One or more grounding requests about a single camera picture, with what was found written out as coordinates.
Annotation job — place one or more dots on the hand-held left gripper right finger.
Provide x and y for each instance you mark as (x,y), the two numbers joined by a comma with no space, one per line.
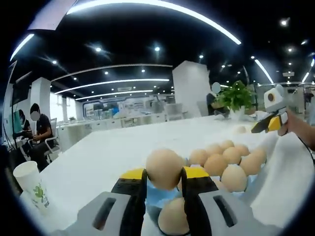
(206,214)

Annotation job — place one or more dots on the cluster of brown eggs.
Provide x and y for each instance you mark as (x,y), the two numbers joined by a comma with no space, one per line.
(216,164)

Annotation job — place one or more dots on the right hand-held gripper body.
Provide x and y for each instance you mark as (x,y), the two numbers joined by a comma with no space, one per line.
(278,102)

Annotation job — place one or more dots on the white table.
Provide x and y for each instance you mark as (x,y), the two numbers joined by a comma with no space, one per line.
(110,147)

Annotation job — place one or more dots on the white office chair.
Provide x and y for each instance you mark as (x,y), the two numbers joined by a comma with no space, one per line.
(174,110)

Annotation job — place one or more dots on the grey office chair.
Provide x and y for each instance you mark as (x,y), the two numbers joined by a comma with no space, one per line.
(54,137)

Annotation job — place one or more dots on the person's right hand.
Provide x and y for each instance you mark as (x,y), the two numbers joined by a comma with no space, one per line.
(291,125)

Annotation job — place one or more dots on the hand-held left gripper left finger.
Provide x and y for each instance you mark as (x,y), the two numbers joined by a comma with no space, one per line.
(123,211)

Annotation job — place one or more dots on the white cabinet row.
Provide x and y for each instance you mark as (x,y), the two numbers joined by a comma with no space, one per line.
(98,127)

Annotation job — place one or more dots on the blue egg tray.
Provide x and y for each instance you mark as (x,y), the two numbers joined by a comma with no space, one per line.
(162,196)

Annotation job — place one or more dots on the green plant in white pot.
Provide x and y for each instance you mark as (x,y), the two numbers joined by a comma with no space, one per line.
(236,96)

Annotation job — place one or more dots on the white paper cup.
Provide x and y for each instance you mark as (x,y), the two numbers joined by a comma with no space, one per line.
(27,182)

